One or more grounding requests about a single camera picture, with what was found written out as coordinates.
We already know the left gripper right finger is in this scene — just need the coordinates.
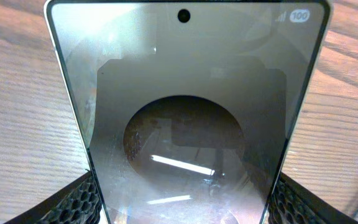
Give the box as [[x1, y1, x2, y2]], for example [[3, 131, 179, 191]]
[[267, 173, 358, 224]]

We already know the Galaxy smartphone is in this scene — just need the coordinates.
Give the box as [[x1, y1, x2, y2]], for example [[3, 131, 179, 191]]
[[44, 1, 332, 223]]

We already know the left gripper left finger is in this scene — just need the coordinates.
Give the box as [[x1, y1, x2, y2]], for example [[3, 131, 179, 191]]
[[6, 172, 102, 224]]

